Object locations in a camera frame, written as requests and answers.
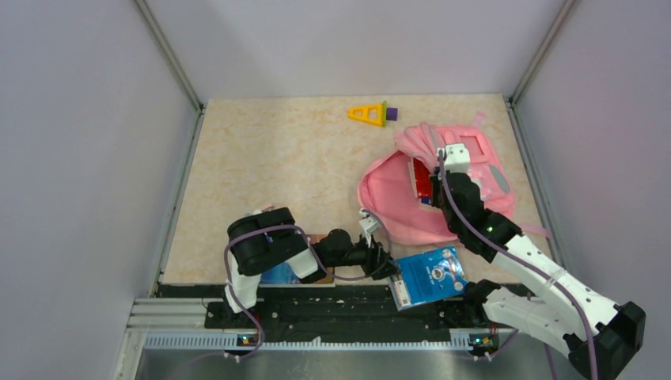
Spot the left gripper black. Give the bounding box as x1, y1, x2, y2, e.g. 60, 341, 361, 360
326, 231, 401, 280

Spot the light blue paperback book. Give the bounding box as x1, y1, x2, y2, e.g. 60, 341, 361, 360
390, 245, 467, 310

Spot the pink student backpack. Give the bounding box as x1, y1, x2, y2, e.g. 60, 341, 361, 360
357, 111, 552, 248

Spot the red 156-storey treehouse book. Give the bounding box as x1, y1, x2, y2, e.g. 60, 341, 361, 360
408, 158, 433, 199

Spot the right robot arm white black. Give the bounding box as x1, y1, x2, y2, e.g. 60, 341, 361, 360
430, 168, 646, 379

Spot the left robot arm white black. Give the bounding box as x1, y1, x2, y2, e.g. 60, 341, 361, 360
223, 207, 400, 328

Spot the dark blue sunset book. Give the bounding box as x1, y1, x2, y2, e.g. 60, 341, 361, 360
260, 262, 336, 288

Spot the yellow triangle toy purple cap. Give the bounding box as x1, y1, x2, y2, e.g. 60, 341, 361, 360
347, 101, 399, 127

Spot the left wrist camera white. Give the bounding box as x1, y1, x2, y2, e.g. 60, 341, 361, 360
358, 208, 381, 247

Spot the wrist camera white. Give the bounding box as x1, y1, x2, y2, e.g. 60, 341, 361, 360
436, 142, 471, 173
358, 208, 381, 247

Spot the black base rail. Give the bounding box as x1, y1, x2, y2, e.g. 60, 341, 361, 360
204, 285, 506, 350

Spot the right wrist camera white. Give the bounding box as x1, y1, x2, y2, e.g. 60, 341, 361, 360
436, 142, 471, 173

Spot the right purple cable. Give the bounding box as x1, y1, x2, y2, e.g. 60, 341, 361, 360
438, 149, 601, 380

